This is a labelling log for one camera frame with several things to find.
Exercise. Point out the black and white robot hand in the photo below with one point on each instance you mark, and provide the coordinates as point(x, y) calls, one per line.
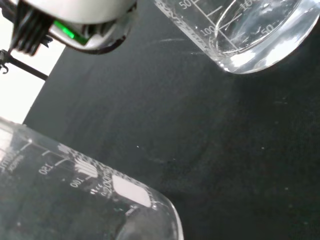
point(82, 12)

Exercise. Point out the black tripod stand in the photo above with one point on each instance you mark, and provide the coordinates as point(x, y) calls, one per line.
point(27, 69)

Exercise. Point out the black bench cloth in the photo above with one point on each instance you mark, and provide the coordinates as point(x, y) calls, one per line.
point(200, 125)

